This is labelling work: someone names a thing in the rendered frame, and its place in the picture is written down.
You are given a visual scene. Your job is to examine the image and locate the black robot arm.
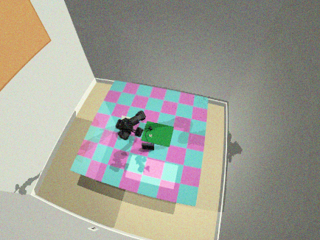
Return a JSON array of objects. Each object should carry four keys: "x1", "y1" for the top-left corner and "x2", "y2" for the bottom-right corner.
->
[{"x1": 118, "y1": 110, "x2": 146, "y2": 140}]

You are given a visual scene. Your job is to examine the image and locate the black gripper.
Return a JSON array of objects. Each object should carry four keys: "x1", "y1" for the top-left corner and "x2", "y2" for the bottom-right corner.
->
[{"x1": 116, "y1": 119, "x2": 143, "y2": 137}]

